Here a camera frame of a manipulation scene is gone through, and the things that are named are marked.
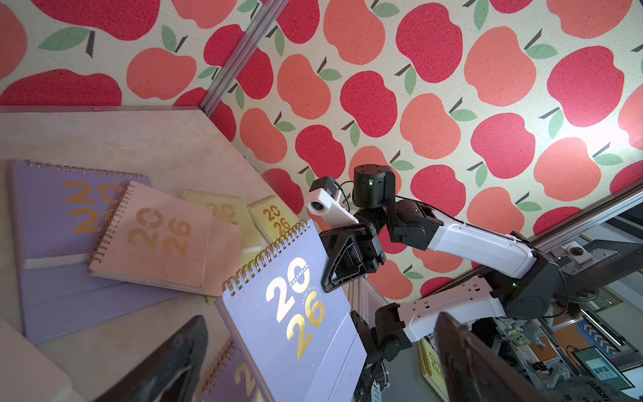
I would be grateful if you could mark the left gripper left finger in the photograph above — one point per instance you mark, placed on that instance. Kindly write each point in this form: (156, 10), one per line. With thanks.
(171, 372)

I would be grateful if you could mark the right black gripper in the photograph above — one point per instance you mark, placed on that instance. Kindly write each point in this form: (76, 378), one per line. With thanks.
(353, 252)

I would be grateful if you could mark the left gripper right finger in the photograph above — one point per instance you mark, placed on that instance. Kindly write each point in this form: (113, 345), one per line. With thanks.
(472, 372)

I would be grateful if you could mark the purple calendar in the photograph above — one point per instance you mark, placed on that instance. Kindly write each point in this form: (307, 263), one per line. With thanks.
(58, 214)
(231, 379)
(299, 341)

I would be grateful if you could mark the pink calendar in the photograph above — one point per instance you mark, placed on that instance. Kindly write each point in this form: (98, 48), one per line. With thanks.
(26, 374)
(156, 239)

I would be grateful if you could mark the yellow-green calendar right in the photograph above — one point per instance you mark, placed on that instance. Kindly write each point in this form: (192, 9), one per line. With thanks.
(272, 217)

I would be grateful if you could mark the yellow-green calendar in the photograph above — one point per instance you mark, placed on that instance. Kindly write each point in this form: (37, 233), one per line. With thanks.
(272, 217)
(234, 210)

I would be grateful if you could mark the yellow-green calendar back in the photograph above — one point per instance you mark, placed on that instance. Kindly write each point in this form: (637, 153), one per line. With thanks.
(234, 210)

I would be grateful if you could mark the purple calendar back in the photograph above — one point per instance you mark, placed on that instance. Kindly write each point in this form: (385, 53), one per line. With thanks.
(58, 214)

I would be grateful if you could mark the right aluminium frame post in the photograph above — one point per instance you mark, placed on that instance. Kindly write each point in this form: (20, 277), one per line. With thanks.
(248, 71)

